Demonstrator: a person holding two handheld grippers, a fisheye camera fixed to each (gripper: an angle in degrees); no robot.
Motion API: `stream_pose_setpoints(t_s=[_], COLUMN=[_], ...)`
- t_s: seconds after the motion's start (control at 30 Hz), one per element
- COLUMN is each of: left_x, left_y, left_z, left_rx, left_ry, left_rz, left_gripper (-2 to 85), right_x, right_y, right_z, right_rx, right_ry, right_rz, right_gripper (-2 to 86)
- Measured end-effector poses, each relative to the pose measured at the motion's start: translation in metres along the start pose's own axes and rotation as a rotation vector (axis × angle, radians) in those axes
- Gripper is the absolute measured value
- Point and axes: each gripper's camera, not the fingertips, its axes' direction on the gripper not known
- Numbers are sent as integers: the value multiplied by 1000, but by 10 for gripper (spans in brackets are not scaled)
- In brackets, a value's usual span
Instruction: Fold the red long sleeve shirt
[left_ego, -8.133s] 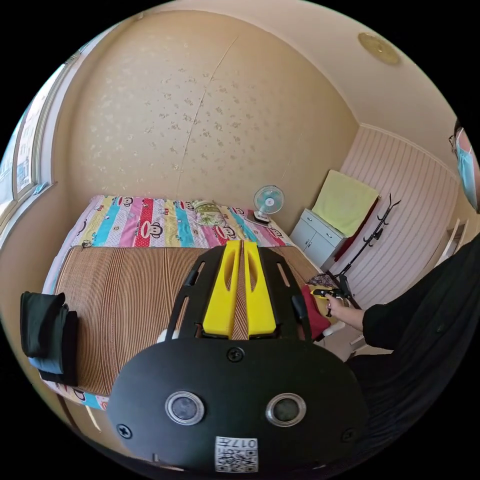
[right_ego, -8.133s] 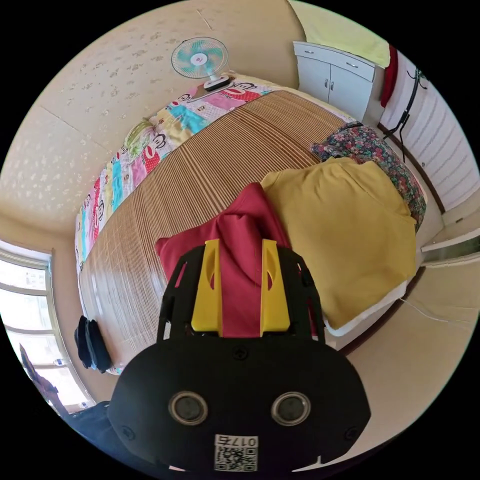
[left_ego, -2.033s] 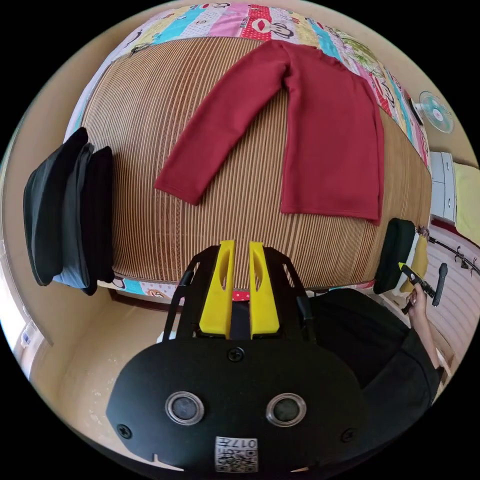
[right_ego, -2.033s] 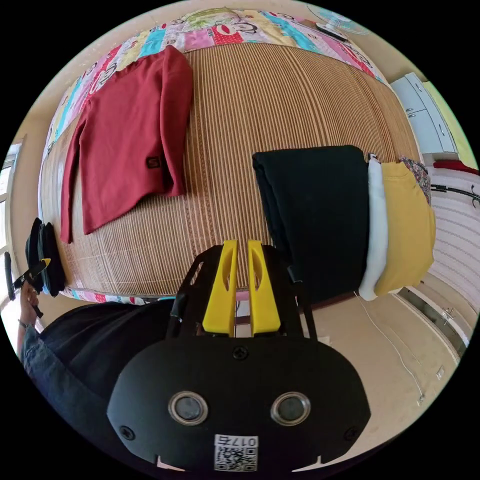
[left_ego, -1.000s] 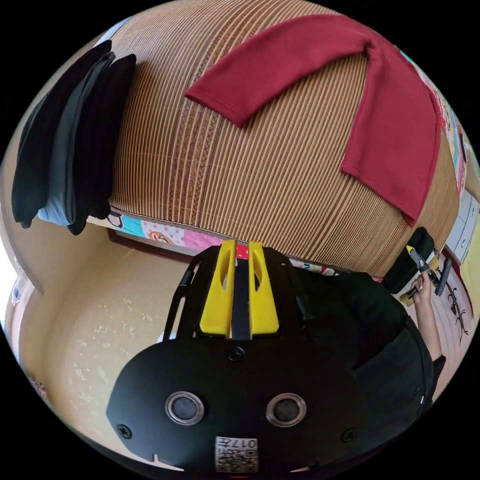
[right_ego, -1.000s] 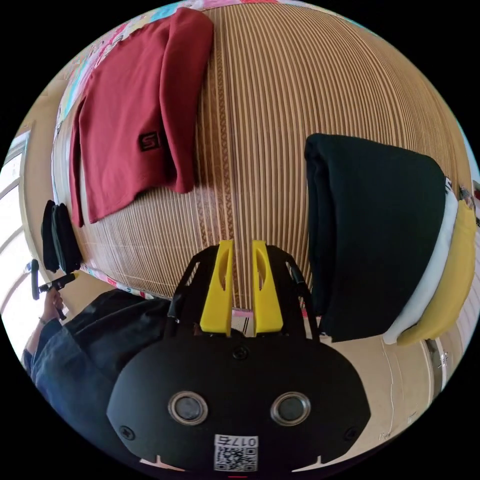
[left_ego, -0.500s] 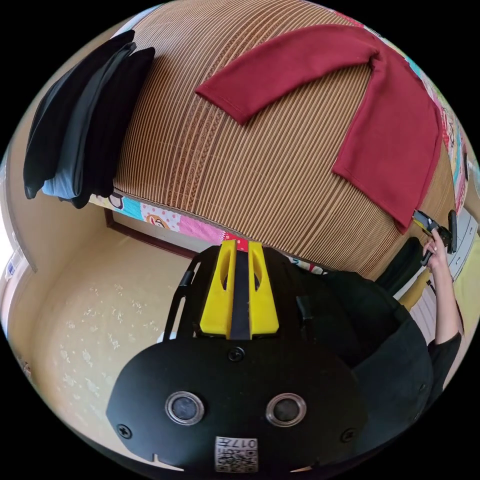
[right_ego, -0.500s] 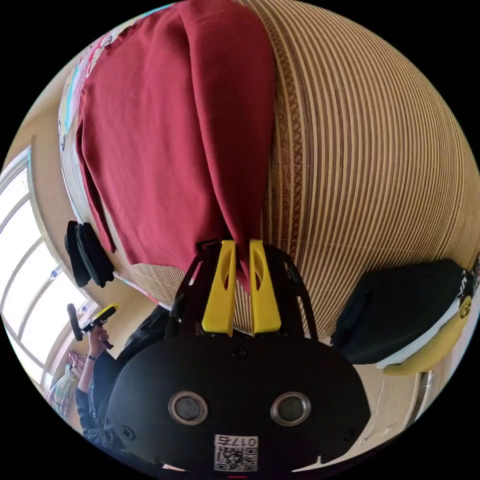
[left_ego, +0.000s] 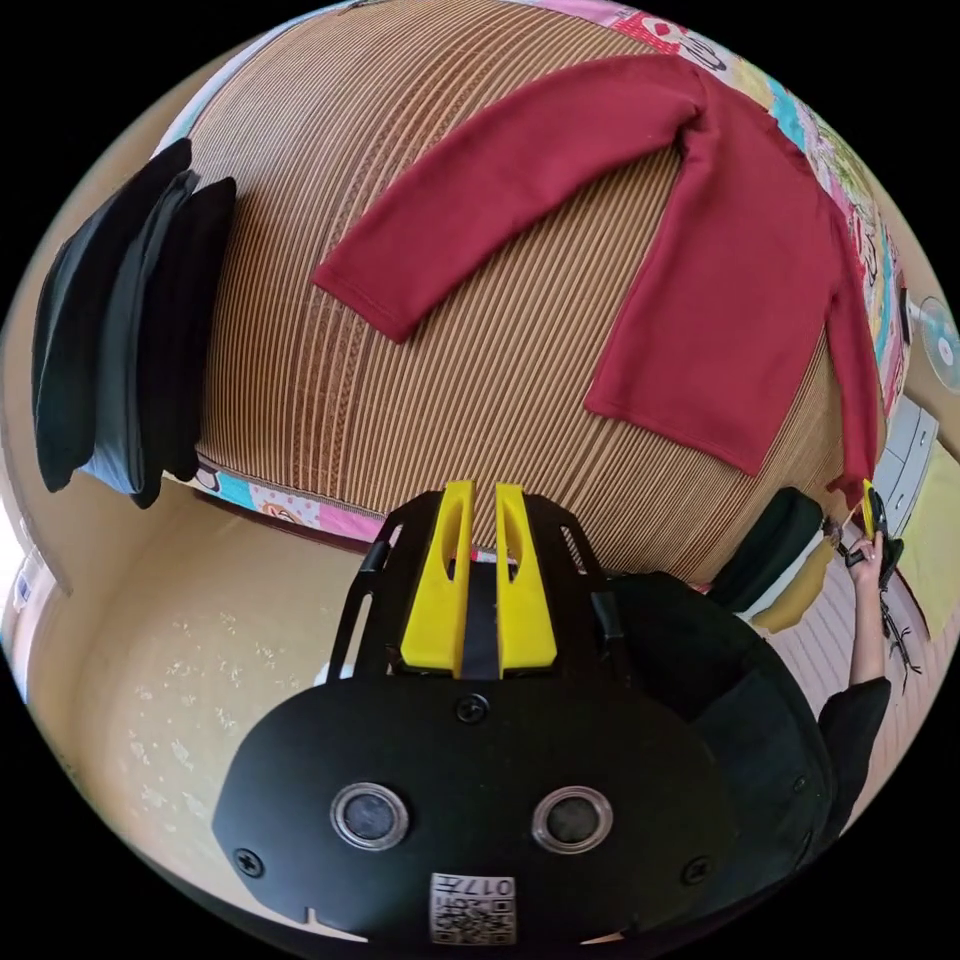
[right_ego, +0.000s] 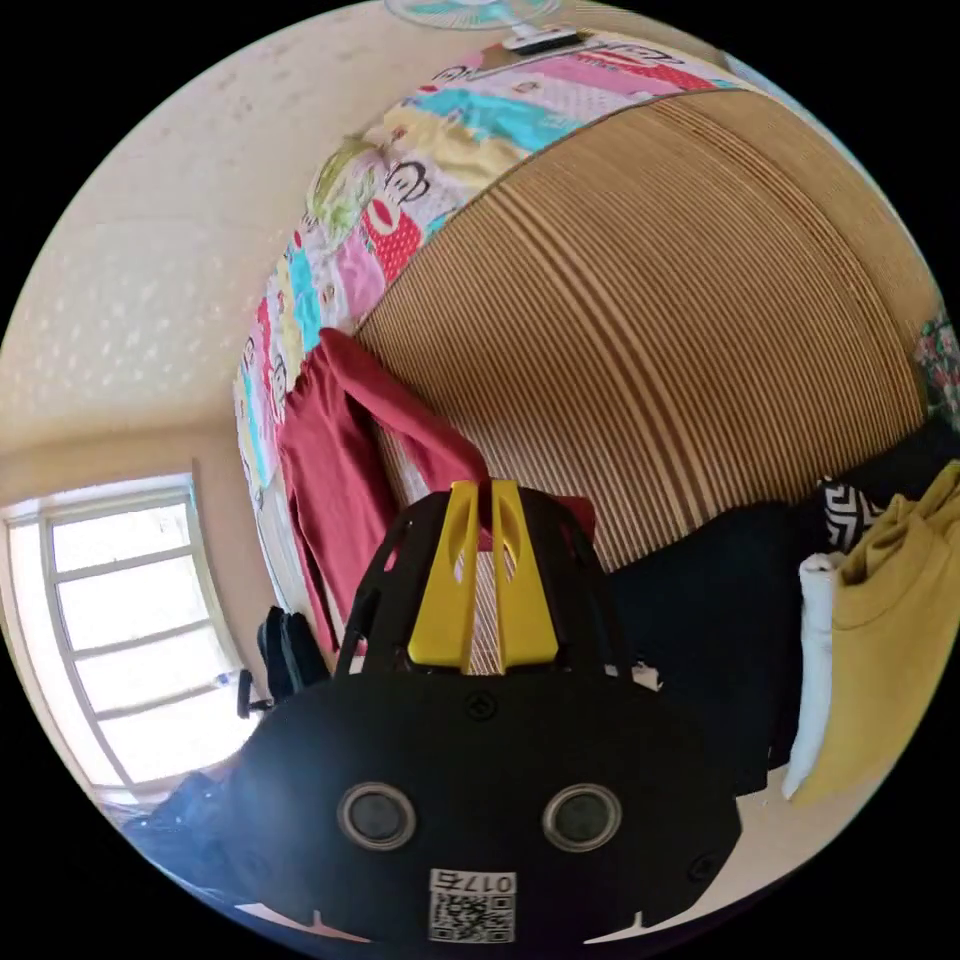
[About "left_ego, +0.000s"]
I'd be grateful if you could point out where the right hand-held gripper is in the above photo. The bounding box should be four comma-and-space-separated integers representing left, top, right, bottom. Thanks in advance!
845, 479, 906, 595

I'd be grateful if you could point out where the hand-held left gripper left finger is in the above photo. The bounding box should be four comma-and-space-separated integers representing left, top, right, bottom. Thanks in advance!
398, 479, 477, 670

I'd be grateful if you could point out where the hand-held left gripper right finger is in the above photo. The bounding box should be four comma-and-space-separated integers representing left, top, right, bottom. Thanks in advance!
494, 482, 559, 673

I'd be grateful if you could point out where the red long sleeve shirt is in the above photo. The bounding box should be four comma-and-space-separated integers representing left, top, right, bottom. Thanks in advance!
311, 53, 881, 513

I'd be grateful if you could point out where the person's right forearm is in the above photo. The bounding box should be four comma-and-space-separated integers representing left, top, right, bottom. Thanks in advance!
845, 578, 895, 685

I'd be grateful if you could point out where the white cupboard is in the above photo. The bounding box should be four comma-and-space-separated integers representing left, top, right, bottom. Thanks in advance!
873, 395, 941, 528

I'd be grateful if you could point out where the dark green cushion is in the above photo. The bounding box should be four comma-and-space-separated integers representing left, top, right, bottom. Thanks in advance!
708, 486, 825, 613

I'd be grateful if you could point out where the standing fan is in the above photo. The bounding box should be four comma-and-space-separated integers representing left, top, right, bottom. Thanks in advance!
902, 295, 960, 397

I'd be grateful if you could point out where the person's body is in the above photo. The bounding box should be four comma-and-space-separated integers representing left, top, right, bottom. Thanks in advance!
599, 569, 894, 948

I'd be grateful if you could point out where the bed with woven mat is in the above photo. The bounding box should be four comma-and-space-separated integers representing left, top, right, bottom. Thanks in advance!
161, 0, 913, 588

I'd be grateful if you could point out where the pile of clothes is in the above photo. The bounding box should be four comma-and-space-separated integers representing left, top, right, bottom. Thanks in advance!
31, 138, 238, 511

